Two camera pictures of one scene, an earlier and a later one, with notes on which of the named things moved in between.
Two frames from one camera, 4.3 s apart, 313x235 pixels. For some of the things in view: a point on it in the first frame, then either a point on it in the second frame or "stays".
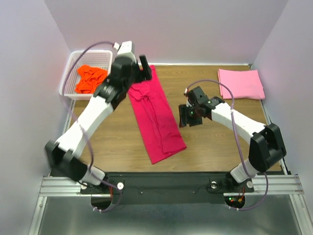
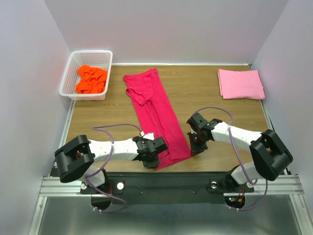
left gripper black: (146, 73) to (153, 164)
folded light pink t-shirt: (245, 84) stays
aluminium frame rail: (56, 186) stays
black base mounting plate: (168, 187) stays
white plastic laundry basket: (84, 71) stays
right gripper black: (183, 111) to (196, 149)
